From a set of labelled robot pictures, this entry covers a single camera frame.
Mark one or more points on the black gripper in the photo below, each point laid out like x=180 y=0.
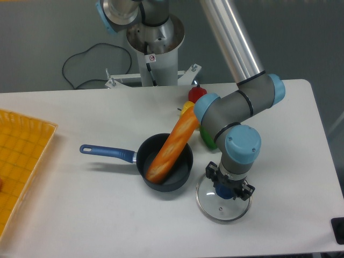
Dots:
x=236 y=182

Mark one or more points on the glass pot lid blue knob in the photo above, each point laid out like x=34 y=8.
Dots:
x=215 y=207

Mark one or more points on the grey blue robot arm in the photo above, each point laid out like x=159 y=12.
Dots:
x=222 y=117

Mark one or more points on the green toy bell pepper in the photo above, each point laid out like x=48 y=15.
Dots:
x=210 y=144

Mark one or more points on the orange toy baguette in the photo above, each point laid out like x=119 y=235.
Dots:
x=171 y=149

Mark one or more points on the yellow toy bell pepper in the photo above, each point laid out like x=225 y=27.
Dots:
x=186 y=106

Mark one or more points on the red toy bell pepper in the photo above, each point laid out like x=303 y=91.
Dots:
x=196 y=93

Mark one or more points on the black box at table edge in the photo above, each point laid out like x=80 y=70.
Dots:
x=338 y=229

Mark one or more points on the yellow plastic basket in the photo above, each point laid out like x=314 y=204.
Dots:
x=24 y=141

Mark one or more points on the dark pot blue handle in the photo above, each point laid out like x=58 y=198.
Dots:
x=145 y=155

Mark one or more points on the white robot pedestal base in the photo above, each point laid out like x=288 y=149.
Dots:
x=156 y=48

